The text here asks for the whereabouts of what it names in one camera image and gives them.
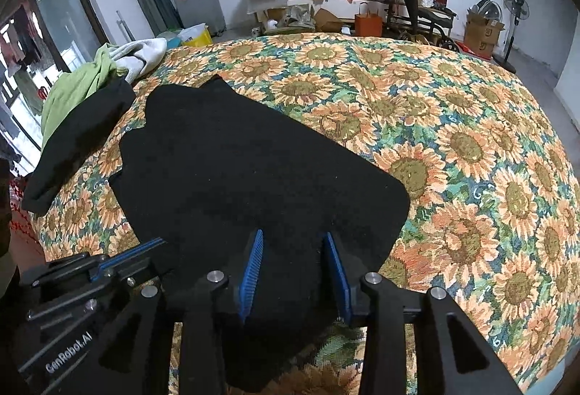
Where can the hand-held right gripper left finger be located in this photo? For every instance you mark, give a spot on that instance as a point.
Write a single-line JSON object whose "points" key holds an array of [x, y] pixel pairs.
{"points": [[250, 277]]}

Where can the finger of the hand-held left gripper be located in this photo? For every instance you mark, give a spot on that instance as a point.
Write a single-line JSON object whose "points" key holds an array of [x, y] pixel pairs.
{"points": [[68, 311], [127, 256]]}

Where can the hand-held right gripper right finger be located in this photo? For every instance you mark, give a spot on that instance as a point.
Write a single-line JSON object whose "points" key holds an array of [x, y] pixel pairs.
{"points": [[339, 281]]}

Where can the black garment with white label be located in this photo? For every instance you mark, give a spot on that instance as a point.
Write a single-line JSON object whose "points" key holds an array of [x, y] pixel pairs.
{"points": [[249, 173]]}

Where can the row of hanging clothes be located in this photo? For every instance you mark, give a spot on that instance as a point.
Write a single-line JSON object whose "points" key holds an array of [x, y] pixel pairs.
{"points": [[25, 37]]}

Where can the sunflower print blanket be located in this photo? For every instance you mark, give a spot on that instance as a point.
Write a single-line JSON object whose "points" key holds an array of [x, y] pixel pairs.
{"points": [[453, 150]]}

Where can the light green garment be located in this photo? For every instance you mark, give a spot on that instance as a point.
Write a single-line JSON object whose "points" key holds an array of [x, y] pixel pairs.
{"points": [[72, 91]]}

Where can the yellow white plastic bag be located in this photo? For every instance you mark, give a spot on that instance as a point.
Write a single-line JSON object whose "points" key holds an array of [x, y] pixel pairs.
{"points": [[197, 37]]}

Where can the sliding glass door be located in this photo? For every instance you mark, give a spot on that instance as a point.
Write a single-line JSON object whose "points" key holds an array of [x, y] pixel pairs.
{"points": [[63, 9]]}

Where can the grey cabinet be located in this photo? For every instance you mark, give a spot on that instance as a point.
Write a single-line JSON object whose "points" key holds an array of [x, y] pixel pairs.
{"points": [[199, 9]]}

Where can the orange paper bag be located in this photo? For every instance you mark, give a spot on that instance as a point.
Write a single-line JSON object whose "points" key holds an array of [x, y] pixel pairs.
{"points": [[368, 25]]}

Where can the open brown cardboard box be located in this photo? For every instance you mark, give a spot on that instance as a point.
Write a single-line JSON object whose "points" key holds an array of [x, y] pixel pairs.
{"points": [[328, 21]]}

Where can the large cardboard box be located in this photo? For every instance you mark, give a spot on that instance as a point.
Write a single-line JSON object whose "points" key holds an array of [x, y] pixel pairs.
{"points": [[480, 39]]}

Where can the fan head in box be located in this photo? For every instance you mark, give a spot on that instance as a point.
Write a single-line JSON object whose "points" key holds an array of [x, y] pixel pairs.
{"points": [[487, 9]]}

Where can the black standing fan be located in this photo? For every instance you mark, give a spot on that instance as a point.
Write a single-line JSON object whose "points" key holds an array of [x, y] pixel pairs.
{"points": [[515, 7]]}

